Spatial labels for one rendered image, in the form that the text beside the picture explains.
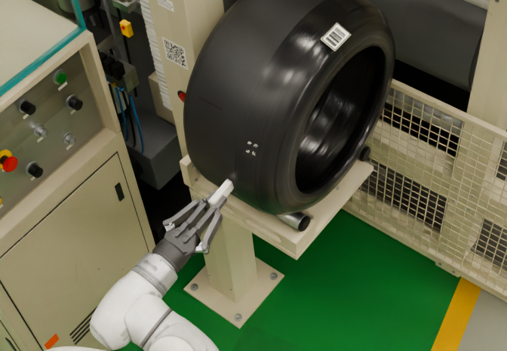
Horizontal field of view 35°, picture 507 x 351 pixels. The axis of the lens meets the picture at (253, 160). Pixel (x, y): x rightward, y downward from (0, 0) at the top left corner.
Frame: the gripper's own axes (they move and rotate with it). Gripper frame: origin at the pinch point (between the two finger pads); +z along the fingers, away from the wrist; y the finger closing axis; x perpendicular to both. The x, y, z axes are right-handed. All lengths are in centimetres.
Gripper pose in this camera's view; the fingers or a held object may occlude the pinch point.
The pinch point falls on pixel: (221, 194)
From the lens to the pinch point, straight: 180.3
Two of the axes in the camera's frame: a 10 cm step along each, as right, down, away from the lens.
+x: 1.6, 5.3, 8.3
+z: 6.0, -7.2, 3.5
